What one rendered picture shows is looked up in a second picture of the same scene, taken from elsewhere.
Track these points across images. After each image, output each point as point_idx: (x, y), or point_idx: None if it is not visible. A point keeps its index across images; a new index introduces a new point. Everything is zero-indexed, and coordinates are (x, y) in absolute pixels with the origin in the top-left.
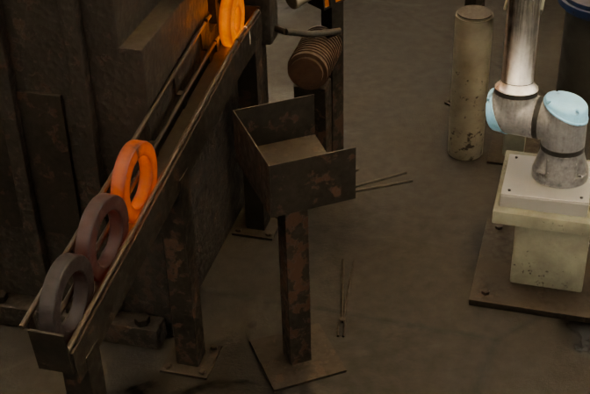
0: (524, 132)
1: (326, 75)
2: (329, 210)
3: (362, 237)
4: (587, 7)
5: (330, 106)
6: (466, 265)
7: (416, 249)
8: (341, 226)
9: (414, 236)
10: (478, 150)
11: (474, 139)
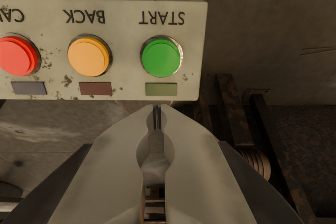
0: None
1: (266, 157)
2: (242, 70)
3: (276, 49)
4: None
5: (233, 123)
6: None
7: (301, 12)
8: (262, 61)
9: (283, 16)
10: None
11: None
